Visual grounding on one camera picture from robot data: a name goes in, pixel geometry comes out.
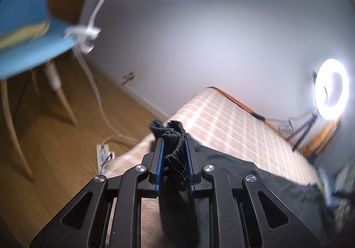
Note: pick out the black pants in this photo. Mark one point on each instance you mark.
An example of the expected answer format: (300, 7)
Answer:
(277, 192)

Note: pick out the white clip lamp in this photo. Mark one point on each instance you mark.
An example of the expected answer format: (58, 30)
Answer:
(83, 33)

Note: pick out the black tripod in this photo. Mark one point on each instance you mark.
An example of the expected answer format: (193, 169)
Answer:
(303, 133)

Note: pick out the orange patterned cloth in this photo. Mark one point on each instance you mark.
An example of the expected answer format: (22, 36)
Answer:
(321, 137)

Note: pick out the white power strip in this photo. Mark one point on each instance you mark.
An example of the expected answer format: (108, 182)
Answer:
(104, 156)

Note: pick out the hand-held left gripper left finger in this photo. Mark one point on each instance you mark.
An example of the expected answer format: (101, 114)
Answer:
(160, 165)

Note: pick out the wall outlet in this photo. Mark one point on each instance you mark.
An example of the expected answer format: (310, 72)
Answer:
(128, 78)

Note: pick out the yellow cloth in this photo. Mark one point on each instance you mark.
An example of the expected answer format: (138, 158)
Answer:
(22, 33)

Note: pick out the blue chair with wooden legs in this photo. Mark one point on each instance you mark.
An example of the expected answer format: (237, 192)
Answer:
(25, 15)

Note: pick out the blue folded towel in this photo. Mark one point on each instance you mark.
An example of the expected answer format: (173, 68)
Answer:
(327, 187)

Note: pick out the bed with checked sheet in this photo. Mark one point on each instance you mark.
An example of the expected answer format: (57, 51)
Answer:
(235, 131)

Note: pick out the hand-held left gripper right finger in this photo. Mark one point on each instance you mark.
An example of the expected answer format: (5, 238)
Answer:
(189, 165)

